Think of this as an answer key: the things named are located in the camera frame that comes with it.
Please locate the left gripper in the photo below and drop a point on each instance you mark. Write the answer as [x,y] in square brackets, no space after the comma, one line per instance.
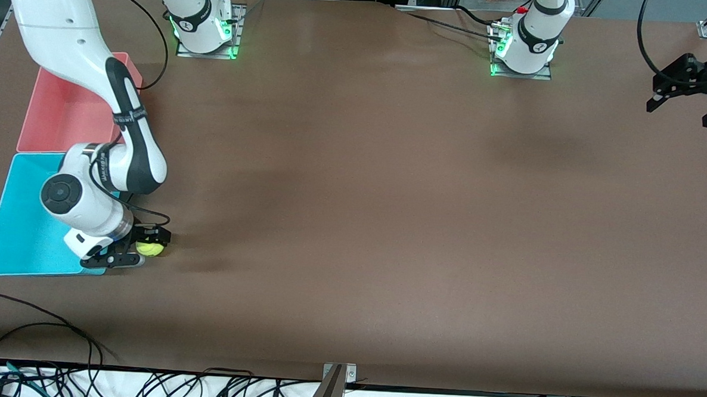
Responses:
[700,77]

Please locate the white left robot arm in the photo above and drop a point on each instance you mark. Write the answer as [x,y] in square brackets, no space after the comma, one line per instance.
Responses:
[536,39]

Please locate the yellow-green tennis ball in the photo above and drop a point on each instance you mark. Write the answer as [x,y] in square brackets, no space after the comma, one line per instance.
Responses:
[148,249]

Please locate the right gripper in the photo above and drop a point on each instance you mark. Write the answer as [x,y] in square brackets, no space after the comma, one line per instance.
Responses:
[143,234]

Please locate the aluminium camera post profile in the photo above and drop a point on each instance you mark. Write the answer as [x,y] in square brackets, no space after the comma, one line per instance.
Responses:
[328,394]

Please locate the pink plastic bin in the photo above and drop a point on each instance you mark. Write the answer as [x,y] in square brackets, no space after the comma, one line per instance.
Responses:
[58,120]

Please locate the blue plastic bin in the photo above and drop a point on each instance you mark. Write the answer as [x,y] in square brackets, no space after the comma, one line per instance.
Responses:
[18,231]

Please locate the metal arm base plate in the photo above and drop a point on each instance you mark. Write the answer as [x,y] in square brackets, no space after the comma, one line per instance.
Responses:
[547,75]
[236,38]

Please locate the metal post bracket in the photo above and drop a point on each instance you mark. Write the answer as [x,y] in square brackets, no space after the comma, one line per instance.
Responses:
[350,374]

